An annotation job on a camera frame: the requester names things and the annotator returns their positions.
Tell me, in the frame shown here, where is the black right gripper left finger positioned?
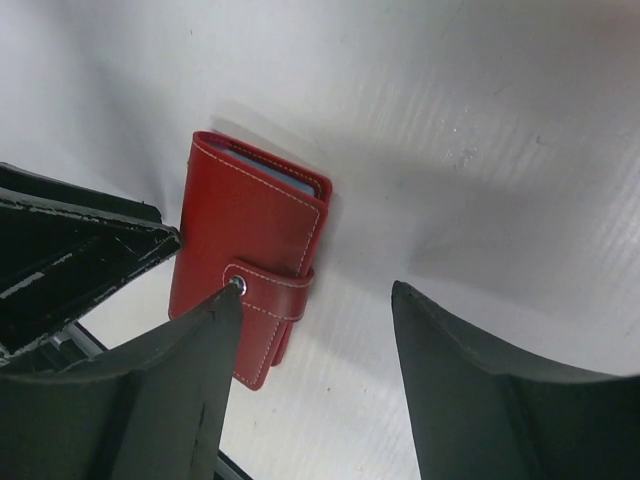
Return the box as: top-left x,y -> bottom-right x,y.
1,285 -> 242,479

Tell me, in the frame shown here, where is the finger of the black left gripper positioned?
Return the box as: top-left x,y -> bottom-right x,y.
1,163 -> 181,364

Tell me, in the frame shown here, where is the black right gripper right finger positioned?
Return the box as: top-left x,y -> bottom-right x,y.
391,281 -> 639,479

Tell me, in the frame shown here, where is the red leather card holder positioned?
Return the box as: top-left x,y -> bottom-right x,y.
168,131 -> 332,390

